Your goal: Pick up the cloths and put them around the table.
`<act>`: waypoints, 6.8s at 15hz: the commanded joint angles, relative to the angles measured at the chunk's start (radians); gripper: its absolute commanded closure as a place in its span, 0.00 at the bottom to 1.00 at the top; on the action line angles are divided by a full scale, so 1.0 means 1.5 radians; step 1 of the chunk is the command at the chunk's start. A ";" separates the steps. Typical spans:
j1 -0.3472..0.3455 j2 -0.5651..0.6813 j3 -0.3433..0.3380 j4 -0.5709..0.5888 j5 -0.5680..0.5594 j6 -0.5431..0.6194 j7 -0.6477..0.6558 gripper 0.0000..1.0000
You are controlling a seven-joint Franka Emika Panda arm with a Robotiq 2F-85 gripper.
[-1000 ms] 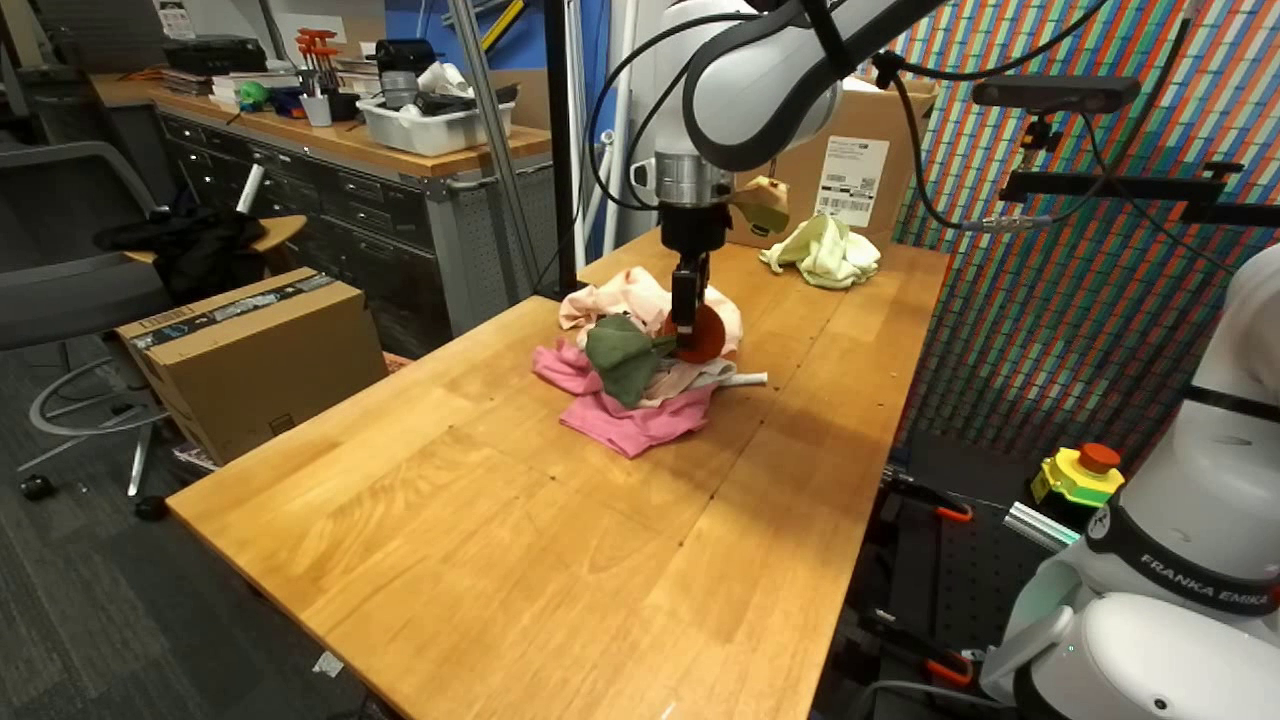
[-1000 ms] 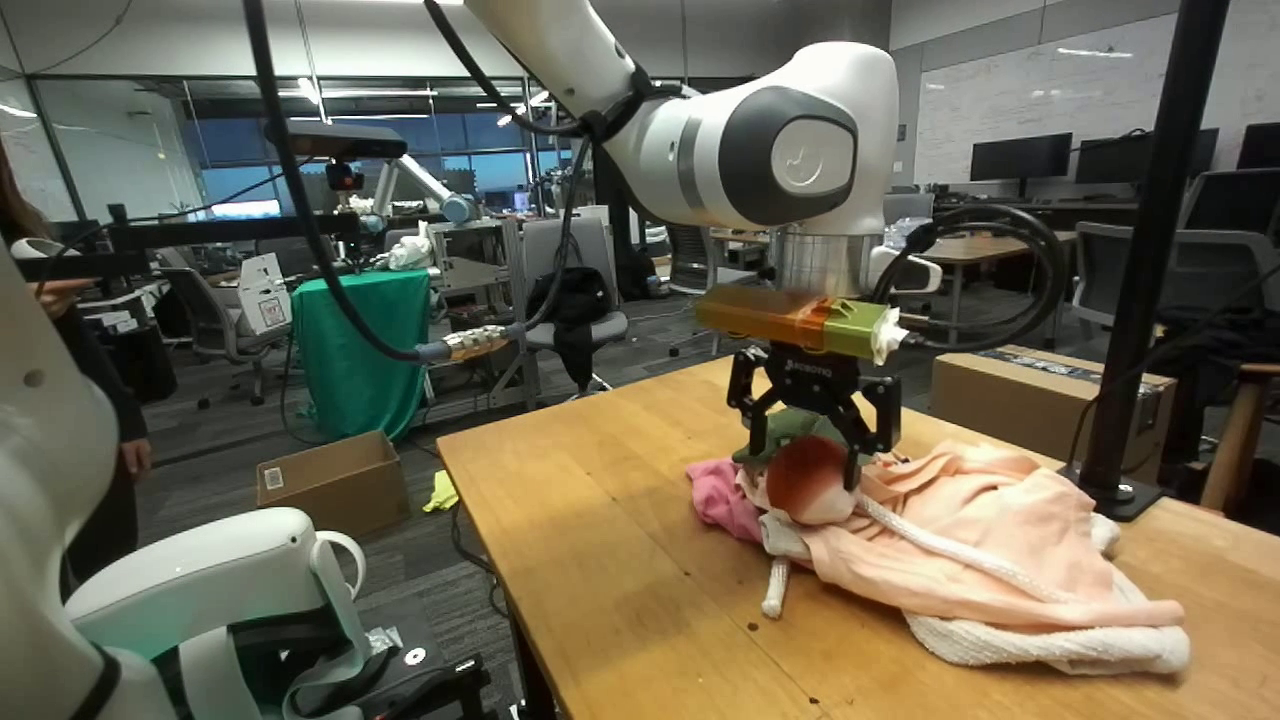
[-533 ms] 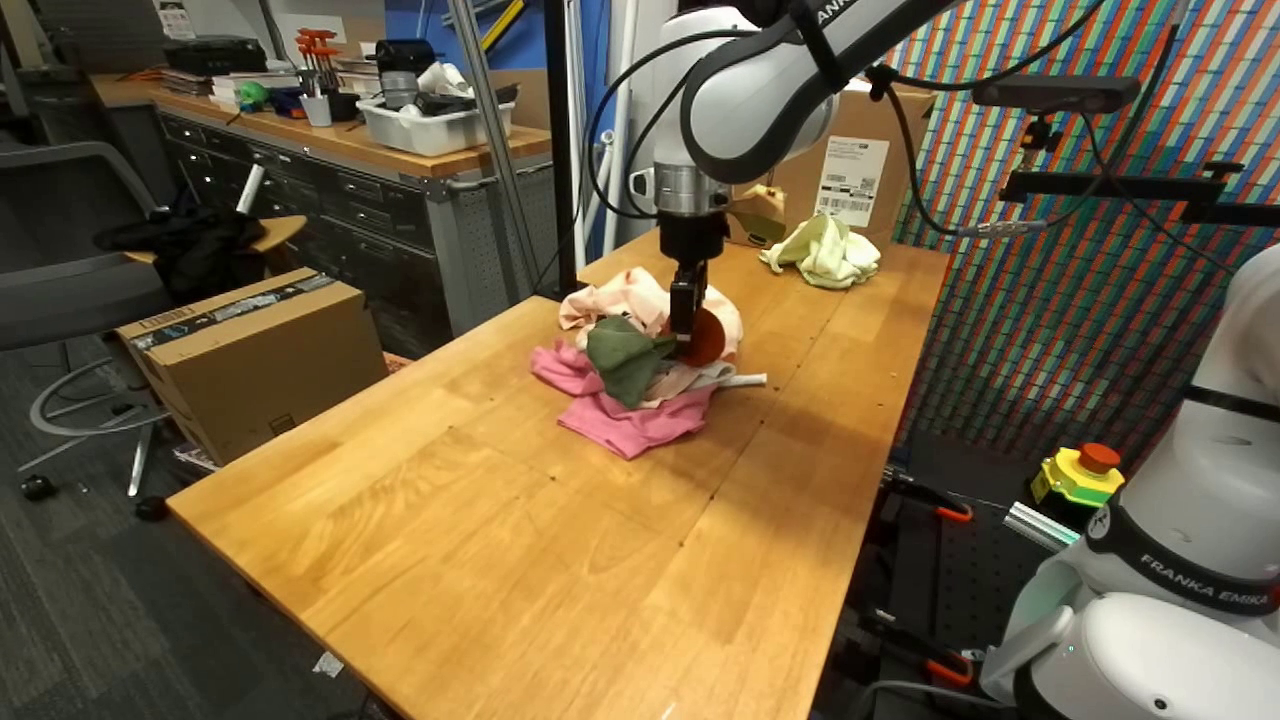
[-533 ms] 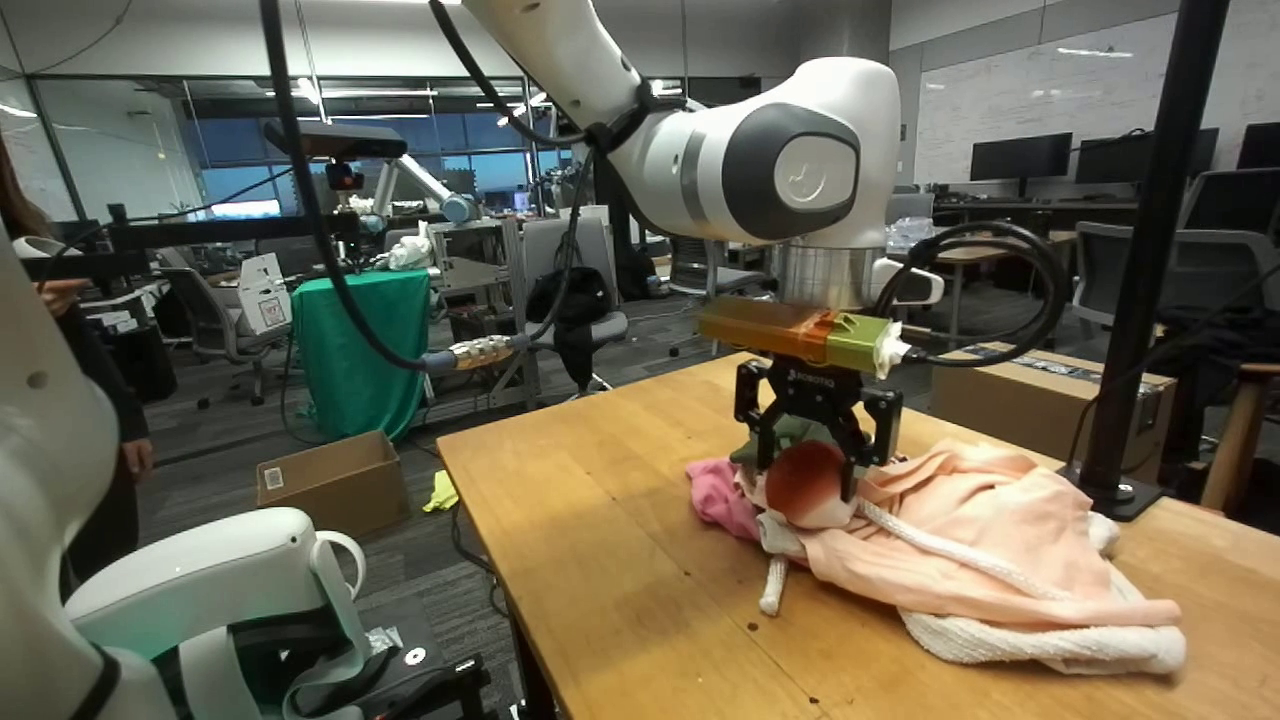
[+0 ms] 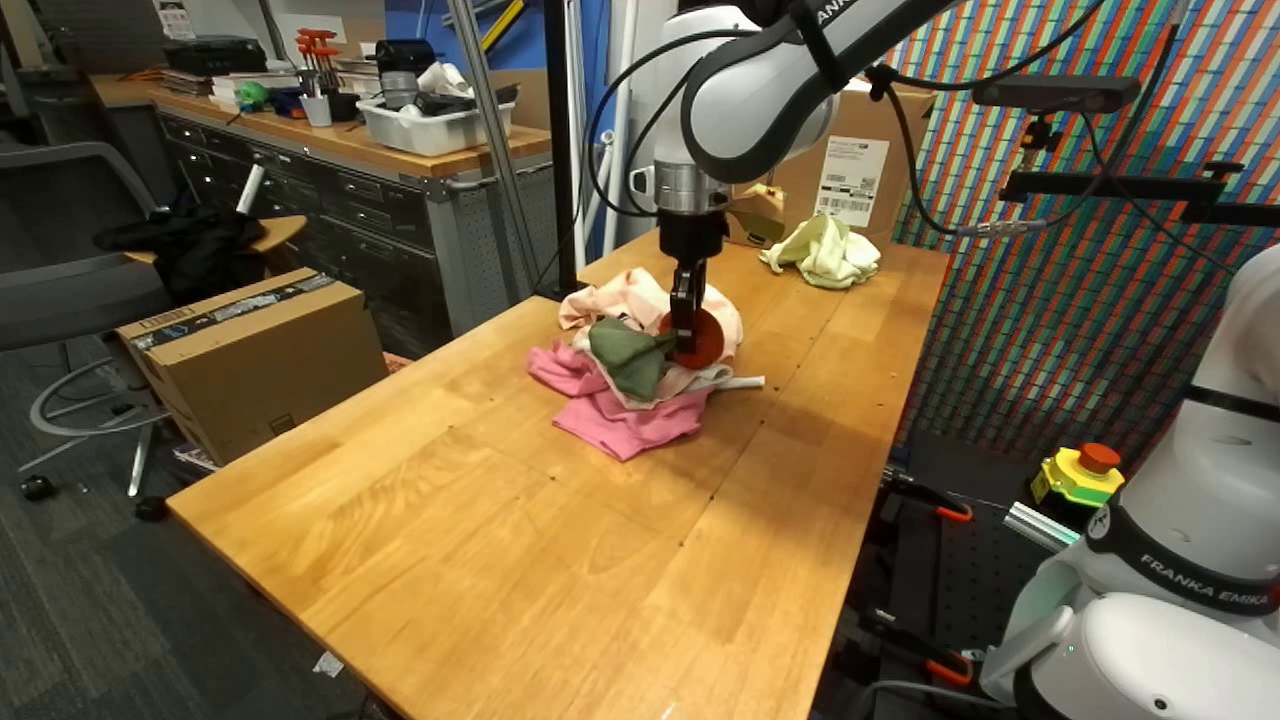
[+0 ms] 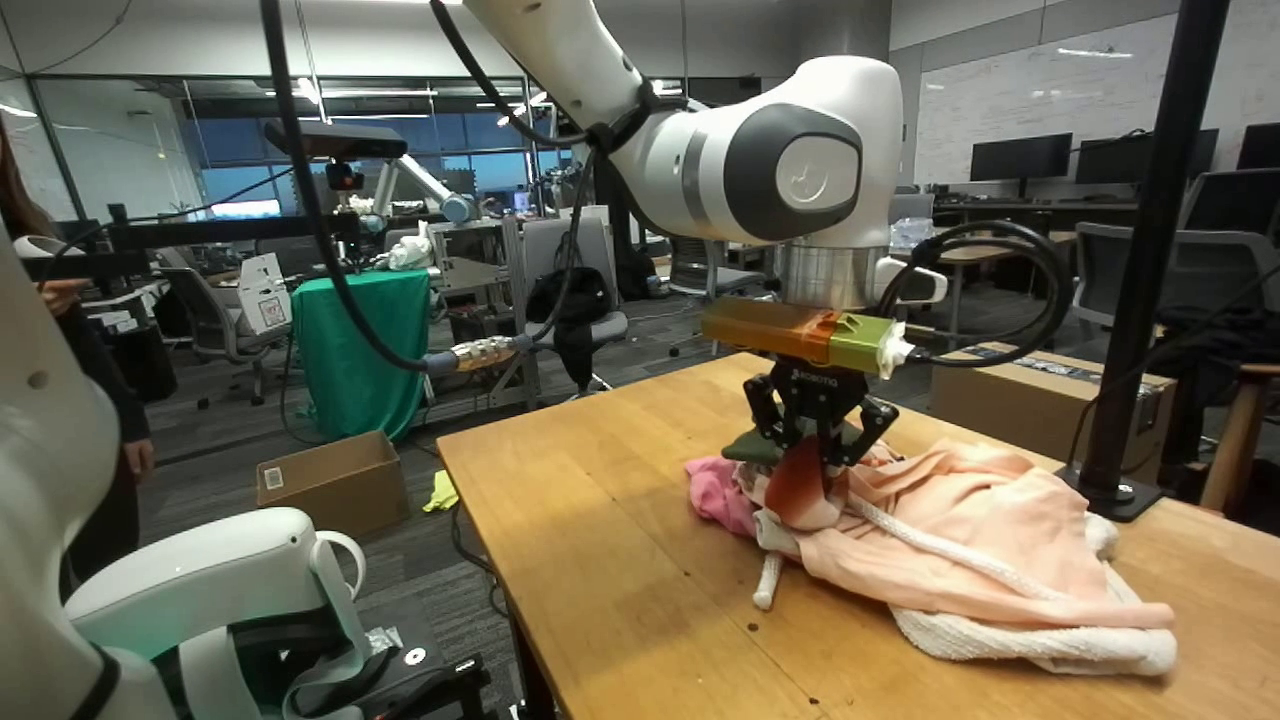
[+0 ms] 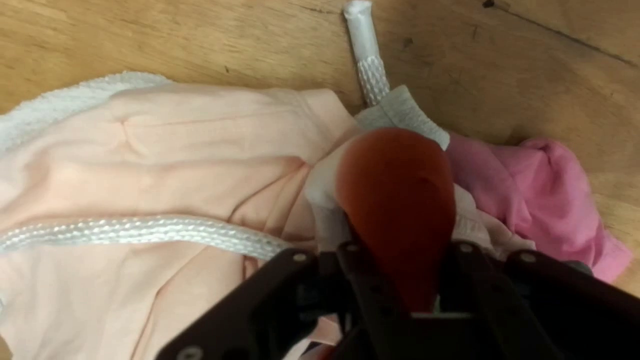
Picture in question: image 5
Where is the black case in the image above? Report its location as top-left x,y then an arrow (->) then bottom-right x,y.
161,34 -> 273,79

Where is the grey floor hose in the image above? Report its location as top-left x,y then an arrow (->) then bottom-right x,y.
12,357 -> 177,479

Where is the wooden stool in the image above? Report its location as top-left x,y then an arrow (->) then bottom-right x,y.
125,207 -> 312,273

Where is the grey metal pole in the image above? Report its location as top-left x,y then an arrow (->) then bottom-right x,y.
438,0 -> 546,297

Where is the black bar camera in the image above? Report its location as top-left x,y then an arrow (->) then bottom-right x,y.
969,68 -> 1146,154

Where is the wooden top workbench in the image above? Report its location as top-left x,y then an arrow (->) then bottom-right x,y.
87,68 -> 560,360

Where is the peach cloth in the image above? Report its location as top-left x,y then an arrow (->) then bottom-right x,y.
550,265 -> 749,405

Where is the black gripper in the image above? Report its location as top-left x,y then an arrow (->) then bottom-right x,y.
650,207 -> 734,357

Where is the yellow red emergency stop button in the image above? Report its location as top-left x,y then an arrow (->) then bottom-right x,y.
1029,435 -> 1129,537

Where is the red tomato plush toy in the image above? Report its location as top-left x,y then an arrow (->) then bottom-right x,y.
583,310 -> 734,409

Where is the black canister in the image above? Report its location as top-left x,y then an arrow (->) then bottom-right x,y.
371,35 -> 443,111

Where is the tall cardboard box white label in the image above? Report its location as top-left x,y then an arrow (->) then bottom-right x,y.
759,76 -> 938,256

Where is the flat cardboard box black tape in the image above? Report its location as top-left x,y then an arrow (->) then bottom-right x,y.
110,265 -> 391,470

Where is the grey office chair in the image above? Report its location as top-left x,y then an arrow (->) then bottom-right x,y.
0,136 -> 184,527

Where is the white plastic bin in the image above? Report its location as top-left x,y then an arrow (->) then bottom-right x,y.
352,87 -> 521,161

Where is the orange black clamp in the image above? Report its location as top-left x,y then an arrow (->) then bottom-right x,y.
864,612 -> 988,698
884,472 -> 985,533

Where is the light green towel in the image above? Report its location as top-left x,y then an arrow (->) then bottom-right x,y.
757,207 -> 886,297

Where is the magenta pink cloth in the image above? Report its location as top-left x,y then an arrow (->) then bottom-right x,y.
523,340 -> 711,465

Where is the black jacket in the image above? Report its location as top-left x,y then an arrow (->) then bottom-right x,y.
90,203 -> 273,310

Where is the white pipe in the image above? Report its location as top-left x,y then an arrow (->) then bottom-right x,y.
580,0 -> 649,260

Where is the black vertical pole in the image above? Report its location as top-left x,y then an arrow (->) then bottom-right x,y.
535,0 -> 590,302

